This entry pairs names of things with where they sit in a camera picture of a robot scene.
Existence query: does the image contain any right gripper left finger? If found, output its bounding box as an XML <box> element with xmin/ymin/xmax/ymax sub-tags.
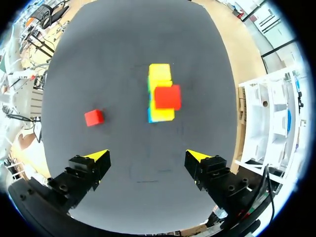
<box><xmin>47</xmin><ymin>149</ymin><xmax>112</xmax><ymax>216</ymax></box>

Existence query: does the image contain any red cube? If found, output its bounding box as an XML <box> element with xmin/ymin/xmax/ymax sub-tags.
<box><xmin>84</xmin><ymin>109</ymin><xmax>105</xmax><ymax>127</ymax></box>
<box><xmin>154</xmin><ymin>84</ymin><xmax>183</xmax><ymax>110</ymax></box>

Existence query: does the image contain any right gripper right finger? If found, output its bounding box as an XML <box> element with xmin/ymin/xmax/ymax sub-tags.
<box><xmin>184</xmin><ymin>149</ymin><xmax>258</xmax><ymax>218</ymax></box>

